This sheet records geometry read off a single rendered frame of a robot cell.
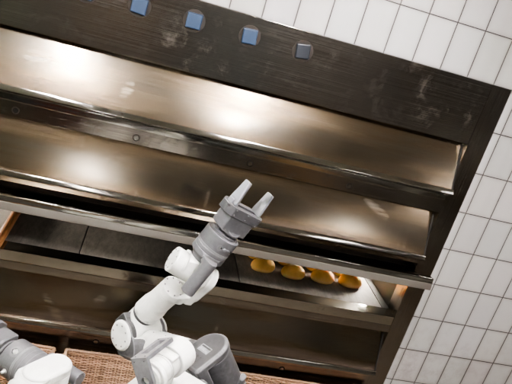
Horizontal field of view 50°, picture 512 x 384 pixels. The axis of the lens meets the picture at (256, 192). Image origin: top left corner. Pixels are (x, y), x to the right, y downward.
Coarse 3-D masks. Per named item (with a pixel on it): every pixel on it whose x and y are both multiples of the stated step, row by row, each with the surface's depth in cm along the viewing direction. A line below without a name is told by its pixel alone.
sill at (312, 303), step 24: (48, 264) 186; (72, 264) 187; (96, 264) 189; (120, 264) 193; (216, 288) 198; (240, 288) 201; (264, 288) 206; (336, 312) 208; (360, 312) 210; (384, 312) 214
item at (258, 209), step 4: (268, 192) 133; (264, 196) 133; (268, 196) 132; (272, 196) 132; (260, 200) 134; (264, 200) 133; (268, 200) 132; (256, 204) 134; (260, 204) 133; (264, 204) 132; (268, 204) 132; (252, 208) 134; (256, 208) 134; (260, 208) 133; (264, 208) 132; (256, 212) 133; (260, 212) 132
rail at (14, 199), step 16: (48, 208) 164; (64, 208) 164; (80, 208) 167; (128, 224) 169; (144, 224) 170; (160, 224) 171; (240, 240) 177; (304, 256) 181; (320, 256) 182; (384, 272) 187; (400, 272) 188
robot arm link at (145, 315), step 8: (144, 296) 141; (152, 296) 138; (160, 296) 137; (136, 304) 142; (144, 304) 140; (152, 304) 138; (160, 304) 137; (168, 304) 137; (128, 312) 142; (136, 312) 141; (144, 312) 140; (152, 312) 139; (160, 312) 139; (128, 320) 141; (136, 320) 142; (144, 320) 141; (152, 320) 141; (136, 328) 140; (144, 328) 142; (152, 328) 144; (160, 328) 146; (136, 336) 140
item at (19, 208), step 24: (0, 192) 169; (24, 192) 176; (48, 216) 164; (72, 216) 165; (144, 216) 184; (168, 240) 172; (192, 240) 173; (264, 240) 193; (312, 264) 182; (384, 264) 202
